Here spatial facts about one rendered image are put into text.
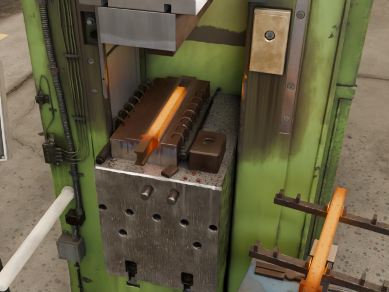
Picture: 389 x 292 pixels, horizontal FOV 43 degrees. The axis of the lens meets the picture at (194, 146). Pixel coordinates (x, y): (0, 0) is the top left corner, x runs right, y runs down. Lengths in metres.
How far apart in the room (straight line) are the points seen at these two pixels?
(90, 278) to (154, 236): 0.66
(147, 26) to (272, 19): 0.31
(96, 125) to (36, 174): 1.45
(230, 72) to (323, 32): 0.53
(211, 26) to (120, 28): 0.52
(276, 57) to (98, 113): 0.60
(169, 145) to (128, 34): 0.33
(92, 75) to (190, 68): 0.41
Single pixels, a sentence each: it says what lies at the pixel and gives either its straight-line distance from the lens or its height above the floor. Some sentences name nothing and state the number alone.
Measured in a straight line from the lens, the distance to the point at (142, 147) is 1.32.
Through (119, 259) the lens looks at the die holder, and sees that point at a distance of 1.66.
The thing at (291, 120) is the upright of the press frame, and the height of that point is 1.04.
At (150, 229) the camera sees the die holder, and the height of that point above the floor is 0.71.
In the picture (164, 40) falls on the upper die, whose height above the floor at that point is 1.29.
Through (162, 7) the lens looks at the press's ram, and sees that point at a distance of 1.21.
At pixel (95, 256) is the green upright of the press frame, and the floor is 0.31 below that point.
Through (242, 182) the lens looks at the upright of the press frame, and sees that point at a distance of 1.57.
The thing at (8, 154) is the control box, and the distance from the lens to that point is 1.47.
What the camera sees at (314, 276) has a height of 0.94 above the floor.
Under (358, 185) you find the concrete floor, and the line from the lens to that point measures 3.01.
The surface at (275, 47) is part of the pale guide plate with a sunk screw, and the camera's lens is 1.31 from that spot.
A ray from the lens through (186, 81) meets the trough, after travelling 1.73.
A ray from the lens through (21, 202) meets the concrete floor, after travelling 2.85.
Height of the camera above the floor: 1.75
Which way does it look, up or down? 34 degrees down
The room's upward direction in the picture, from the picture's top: 1 degrees clockwise
